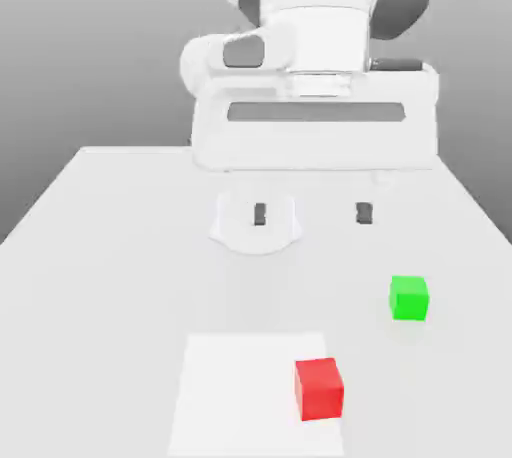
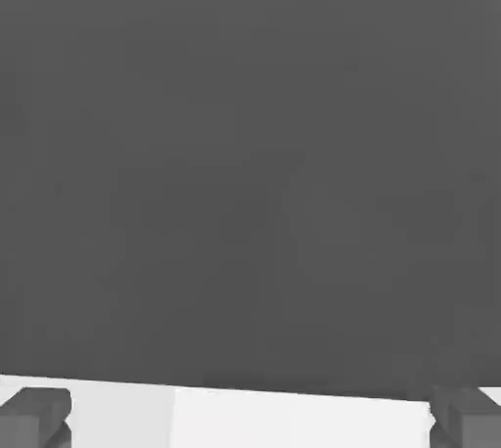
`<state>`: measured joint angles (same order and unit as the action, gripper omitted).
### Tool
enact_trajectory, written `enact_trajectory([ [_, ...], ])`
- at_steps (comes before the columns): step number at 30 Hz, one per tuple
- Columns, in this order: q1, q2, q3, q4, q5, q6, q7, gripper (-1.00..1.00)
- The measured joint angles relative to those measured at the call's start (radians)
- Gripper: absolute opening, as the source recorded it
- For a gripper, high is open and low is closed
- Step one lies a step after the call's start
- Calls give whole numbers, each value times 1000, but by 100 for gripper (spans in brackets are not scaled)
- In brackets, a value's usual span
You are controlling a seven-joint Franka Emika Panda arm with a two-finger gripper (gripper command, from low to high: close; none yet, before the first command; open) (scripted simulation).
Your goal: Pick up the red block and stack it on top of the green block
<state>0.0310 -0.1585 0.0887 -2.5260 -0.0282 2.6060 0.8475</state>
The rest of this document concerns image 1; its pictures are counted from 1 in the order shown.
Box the small green cube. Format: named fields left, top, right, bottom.
left=388, top=274, right=431, bottom=323

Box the small red cube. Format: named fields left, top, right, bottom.
left=294, top=356, right=346, bottom=423

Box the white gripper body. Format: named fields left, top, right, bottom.
left=190, top=64, right=440, bottom=174

